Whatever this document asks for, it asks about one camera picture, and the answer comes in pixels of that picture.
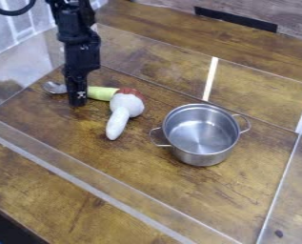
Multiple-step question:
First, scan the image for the white red toy mushroom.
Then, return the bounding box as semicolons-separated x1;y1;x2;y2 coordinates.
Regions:
106;88;145;140

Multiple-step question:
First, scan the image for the clear acrylic enclosure panel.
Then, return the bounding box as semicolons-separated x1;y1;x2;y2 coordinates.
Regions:
0;27;302;244

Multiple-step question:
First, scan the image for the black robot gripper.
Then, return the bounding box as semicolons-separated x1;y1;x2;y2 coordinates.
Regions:
45;0;101;107

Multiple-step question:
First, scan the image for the stainless steel pot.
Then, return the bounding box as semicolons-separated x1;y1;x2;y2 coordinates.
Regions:
150;103;252;167

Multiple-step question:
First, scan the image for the black cable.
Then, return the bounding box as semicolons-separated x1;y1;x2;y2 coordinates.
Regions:
0;0;40;17

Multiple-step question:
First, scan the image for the black wall baseboard strip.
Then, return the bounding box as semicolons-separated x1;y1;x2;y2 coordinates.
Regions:
195;6;279;32

